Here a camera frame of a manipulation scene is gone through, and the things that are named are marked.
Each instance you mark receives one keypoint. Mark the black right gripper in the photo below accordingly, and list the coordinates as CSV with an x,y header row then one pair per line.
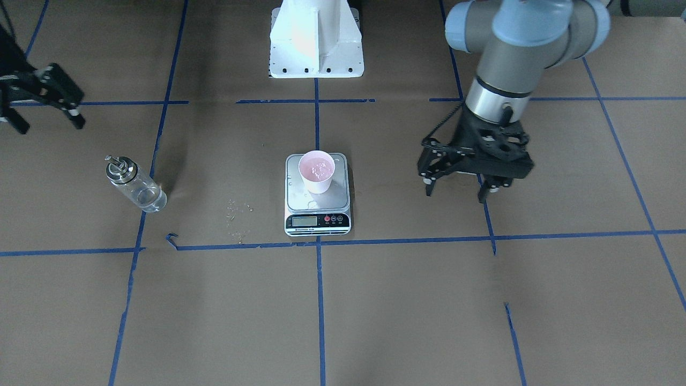
x,y
49,84

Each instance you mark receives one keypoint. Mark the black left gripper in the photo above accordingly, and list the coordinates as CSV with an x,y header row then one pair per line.
x,y
462,140

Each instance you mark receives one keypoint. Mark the pink plastic cup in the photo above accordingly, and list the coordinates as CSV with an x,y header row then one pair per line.
x,y
316,169

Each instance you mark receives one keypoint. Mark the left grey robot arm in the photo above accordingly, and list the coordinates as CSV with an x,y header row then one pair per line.
x,y
517,42

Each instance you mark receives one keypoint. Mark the white digital kitchen scale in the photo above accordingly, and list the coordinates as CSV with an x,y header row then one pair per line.
x,y
308,213

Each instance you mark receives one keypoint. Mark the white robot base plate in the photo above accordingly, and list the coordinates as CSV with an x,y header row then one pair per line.
x,y
316,39

